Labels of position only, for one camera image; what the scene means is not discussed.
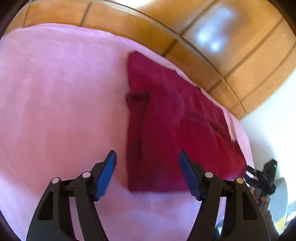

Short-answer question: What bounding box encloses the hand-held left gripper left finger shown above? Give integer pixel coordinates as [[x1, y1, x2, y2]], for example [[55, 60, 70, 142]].
[[26, 150, 117, 241]]

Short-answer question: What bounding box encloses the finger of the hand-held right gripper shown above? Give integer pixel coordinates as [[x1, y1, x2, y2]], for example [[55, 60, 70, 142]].
[[245, 165, 259, 177], [243, 175, 256, 187]]

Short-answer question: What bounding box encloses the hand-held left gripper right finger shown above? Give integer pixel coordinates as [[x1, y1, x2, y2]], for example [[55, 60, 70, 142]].
[[179, 151, 271, 241]]

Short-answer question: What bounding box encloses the dark red garment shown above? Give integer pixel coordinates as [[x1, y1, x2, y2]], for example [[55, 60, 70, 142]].
[[125, 51, 247, 193]]

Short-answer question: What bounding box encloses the person's right hand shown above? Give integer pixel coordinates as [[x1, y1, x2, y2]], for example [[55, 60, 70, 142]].
[[253, 187, 271, 212]]

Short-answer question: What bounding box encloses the pink patterned bed sheet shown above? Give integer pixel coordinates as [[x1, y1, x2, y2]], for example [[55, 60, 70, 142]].
[[0, 24, 255, 241]]

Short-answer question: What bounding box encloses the glossy wooden wardrobe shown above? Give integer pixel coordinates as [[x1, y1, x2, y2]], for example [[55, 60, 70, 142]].
[[7, 0, 296, 120]]

